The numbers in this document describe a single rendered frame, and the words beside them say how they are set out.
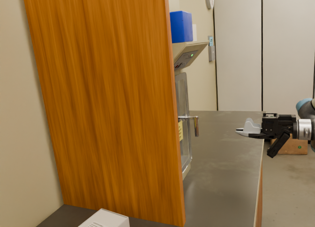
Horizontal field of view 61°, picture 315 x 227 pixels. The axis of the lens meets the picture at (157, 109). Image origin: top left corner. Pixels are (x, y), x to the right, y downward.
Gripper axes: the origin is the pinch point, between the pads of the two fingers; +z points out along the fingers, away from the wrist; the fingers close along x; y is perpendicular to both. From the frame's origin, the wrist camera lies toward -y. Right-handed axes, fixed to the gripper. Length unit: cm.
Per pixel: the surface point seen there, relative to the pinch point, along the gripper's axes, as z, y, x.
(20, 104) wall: 66, 21, 41
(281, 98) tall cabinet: -23, -49, -284
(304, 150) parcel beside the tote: -49, -109, -250
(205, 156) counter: 19.2, -20.4, -19.6
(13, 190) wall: 66, -5, 50
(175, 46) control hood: 14.7, 35.7, 26.5
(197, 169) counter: 19.7, -20.5, -5.3
